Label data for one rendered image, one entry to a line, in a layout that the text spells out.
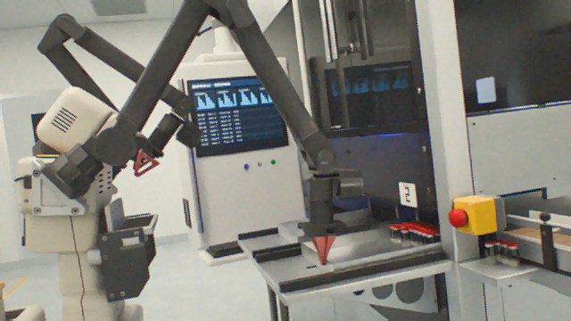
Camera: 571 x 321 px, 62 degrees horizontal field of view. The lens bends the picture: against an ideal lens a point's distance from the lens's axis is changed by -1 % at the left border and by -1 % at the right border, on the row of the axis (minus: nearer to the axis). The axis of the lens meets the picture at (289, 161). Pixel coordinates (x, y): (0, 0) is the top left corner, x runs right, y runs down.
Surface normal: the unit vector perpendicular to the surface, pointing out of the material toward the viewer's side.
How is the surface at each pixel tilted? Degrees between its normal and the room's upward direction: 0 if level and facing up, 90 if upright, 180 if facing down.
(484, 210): 90
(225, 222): 90
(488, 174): 90
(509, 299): 90
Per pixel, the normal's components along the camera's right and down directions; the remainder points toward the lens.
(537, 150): 0.25, 0.02
